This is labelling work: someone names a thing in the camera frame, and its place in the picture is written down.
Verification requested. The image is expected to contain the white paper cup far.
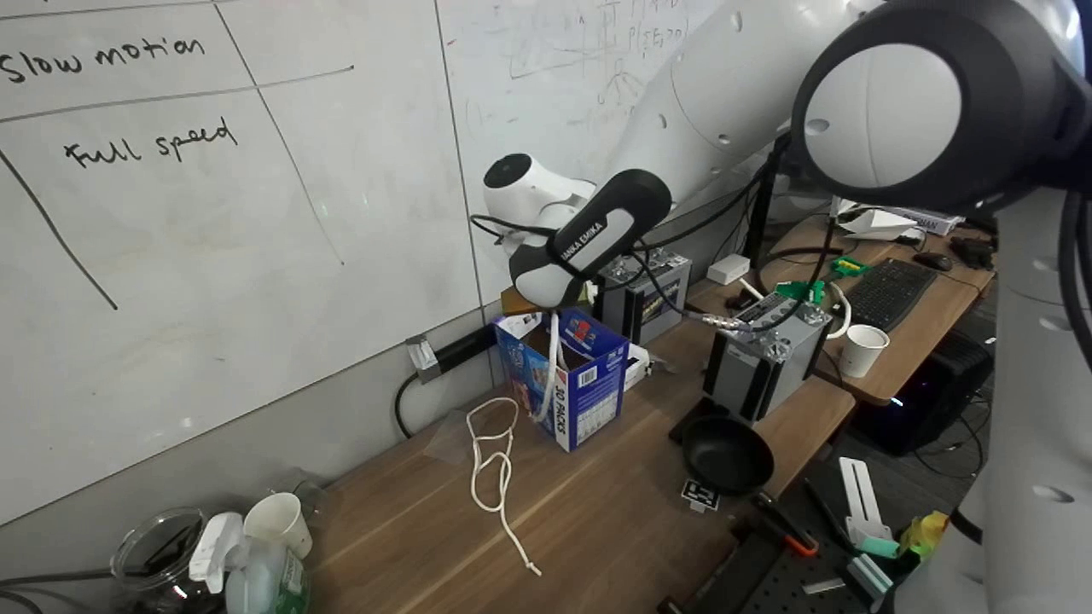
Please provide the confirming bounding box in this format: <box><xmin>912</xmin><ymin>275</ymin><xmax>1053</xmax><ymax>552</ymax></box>
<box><xmin>841</xmin><ymin>323</ymin><xmax>891</xmax><ymax>377</ymax></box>

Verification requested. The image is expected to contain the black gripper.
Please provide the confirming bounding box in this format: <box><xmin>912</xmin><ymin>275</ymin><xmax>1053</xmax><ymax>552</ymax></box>
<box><xmin>509</xmin><ymin>168</ymin><xmax>672</xmax><ymax>309</ymax></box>

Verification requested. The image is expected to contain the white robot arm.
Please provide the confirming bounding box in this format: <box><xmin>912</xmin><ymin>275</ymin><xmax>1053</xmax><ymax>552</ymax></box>
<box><xmin>485</xmin><ymin>0</ymin><xmax>1092</xmax><ymax>614</ymax></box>

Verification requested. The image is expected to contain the small white product box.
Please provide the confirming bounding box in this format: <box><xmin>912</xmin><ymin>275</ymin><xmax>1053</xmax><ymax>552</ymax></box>
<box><xmin>626</xmin><ymin>344</ymin><xmax>652</xmax><ymax>392</ymax></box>

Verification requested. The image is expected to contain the black keyboard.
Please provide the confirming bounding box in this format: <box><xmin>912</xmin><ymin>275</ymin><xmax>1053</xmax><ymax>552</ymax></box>
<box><xmin>845</xmin><ymin>259</ymin><xmax>939</xmax><ymax>332</ymax></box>

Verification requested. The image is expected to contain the grey battery near camera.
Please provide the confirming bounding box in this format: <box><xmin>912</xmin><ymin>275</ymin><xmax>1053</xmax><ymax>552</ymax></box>
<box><xmin>703</xmin><ymin>297</ymin><xmax>833</xmax><ymax>423</ymax></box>

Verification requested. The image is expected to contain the black clamp orange handle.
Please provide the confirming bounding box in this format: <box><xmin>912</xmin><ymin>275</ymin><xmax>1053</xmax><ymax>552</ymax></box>
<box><xmin>750</xmin><ymin>492</ymin><xmax>818</xmax><ymax>560</ymax></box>

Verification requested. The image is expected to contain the black frying pan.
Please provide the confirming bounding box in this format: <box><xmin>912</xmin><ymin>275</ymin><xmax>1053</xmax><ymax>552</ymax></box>
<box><xmin>670</xmin><ymin>398</ymin><xmax>774</xmax><ymax>493</ymax></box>

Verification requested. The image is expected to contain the clear glass jar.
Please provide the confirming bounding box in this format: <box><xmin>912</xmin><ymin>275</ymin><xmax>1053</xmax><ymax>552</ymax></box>
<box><xmin>108</xmin><ymin>508</ymin><xmax>206</xmax><ymax>601</ymax></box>

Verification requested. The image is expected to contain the black power strip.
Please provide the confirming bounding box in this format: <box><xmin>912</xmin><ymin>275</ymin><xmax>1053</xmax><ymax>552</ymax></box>
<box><xmin>406</xmin><ymin>323</ymin><xmax>495</xmax><ymax>377</ymax></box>

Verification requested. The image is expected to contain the white paper cup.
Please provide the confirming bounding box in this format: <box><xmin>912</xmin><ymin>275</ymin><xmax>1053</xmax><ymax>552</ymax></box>
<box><xmin>242</xmin><ymin>492</ymin><xmax>314</xmax><ymax>560</ymax></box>
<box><xmin>841</xmin><ymin>323</ymin><xmax>891</xmax><ymax>377</ymax></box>

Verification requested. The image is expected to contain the blue cardboard box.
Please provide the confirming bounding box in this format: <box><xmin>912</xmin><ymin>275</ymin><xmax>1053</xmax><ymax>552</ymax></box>
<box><xmin>495</xmin><ymin>306</ymin><xmax>628</xmax><ymax>449</ymax></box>

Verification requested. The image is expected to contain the grey battery with Dominator label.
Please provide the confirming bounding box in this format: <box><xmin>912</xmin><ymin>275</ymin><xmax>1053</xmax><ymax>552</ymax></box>
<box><xmin>596</xmin><ymin>257</ymin><xmax>688</xmax><ymax>341</ymax></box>

